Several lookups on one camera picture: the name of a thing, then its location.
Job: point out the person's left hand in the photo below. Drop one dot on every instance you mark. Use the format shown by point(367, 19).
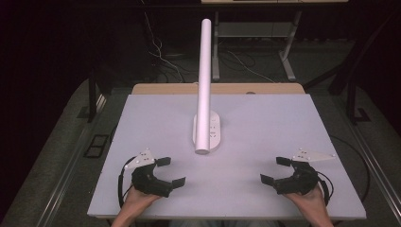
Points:
point(138, 200)

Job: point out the person's right hand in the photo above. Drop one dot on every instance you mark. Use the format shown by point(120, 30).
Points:
point(307, 201)

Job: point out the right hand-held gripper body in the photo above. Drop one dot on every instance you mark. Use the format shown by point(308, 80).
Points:
point(299, 183)

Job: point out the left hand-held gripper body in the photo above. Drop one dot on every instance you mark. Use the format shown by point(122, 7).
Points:
point(148, 183)

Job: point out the black rectangular floor frame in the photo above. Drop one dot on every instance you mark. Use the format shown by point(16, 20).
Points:
point(96, 146)

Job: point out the metal floor rail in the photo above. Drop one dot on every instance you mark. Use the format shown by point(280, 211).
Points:
point(375, 170)
point(67, 176)

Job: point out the desk with grey metal frame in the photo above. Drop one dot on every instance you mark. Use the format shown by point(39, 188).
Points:
point(252, 30)

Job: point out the white table board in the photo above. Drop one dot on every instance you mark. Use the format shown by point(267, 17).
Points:
point(252, 132)

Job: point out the black metal stand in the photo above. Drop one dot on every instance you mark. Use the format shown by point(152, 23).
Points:
point(351, 72)

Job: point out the long white tube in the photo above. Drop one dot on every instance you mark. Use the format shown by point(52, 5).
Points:
point(203, 94)

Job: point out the wooden table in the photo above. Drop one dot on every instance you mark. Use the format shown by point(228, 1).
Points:
point(268, 88)

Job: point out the grey round table grommet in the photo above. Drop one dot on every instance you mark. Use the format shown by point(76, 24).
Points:
point(250, 92)

